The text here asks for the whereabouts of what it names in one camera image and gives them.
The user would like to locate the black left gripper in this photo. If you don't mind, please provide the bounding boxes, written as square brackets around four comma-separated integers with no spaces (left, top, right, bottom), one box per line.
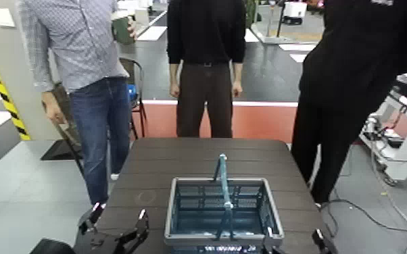
[74,203,150,254]

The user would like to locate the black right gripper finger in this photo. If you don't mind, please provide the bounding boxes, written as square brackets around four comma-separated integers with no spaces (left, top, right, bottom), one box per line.
[311,228,339,254]
[261,226,286,254]

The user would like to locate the grey blue plastic crate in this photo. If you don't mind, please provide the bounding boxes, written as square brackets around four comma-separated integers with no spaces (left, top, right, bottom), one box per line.
[164,153,285,254]

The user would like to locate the blue item on chair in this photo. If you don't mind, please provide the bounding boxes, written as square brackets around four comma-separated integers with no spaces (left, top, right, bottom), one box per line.
[128,84,139,105]

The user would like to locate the person in brown trousers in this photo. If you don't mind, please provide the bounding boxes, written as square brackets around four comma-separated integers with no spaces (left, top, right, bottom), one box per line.
[166,0,247,139]

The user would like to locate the yellow black hazard stripe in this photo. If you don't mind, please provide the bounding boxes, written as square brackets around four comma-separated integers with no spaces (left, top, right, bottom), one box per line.
[0,63,32,142]

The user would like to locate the person in black clothes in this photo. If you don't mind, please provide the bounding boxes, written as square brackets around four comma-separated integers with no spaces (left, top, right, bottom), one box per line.
[290,0,407,207]

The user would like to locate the person in patterned shirt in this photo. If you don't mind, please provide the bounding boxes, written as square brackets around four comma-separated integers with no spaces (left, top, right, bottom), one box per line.
[16,0,138,207]

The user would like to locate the green paper cup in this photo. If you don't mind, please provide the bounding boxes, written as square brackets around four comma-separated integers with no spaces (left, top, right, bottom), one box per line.
[111,10,136,46]

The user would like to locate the green plant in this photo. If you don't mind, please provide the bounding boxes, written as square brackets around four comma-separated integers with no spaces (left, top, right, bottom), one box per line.
[245,0,261,29]

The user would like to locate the white mobile robot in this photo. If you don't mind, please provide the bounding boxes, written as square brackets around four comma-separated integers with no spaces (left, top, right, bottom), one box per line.
[282,1,308,26]

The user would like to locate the black floor cable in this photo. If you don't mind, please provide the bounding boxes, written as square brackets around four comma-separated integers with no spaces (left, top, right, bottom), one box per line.
[318,198,407,238]

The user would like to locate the white floor cable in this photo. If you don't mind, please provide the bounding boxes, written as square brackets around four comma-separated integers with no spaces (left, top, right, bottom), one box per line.
[369,149,407,239]

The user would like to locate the dark frame stool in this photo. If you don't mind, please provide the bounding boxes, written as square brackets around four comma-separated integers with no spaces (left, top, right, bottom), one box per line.
[41,83,85,178]

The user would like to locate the white wall plate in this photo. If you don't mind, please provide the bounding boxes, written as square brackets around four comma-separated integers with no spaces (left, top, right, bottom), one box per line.
[0,7,16,28]

